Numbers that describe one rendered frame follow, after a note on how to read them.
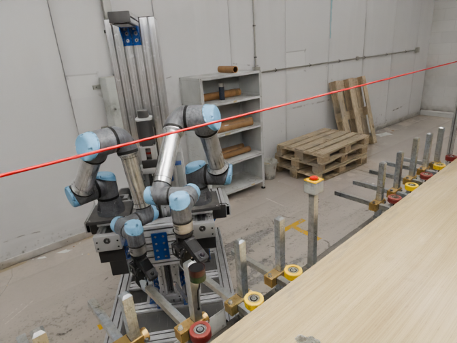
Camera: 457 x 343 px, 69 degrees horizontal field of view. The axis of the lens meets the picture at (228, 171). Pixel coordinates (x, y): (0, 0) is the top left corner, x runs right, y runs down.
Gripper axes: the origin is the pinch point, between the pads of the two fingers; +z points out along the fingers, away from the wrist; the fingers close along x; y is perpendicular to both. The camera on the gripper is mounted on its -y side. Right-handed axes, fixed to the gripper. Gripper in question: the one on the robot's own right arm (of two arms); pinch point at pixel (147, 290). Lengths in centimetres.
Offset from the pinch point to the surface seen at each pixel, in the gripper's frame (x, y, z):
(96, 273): -17, 154, 83
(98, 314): 25.8, -14.5, -13.5
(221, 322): -17.4, -31.8, 9.0
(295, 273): -49, -47, -8
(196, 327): 0.5, -40.7, -7.9
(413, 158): -202, -34, -17
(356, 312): -47, -77, -8
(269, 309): -26, -53, -8
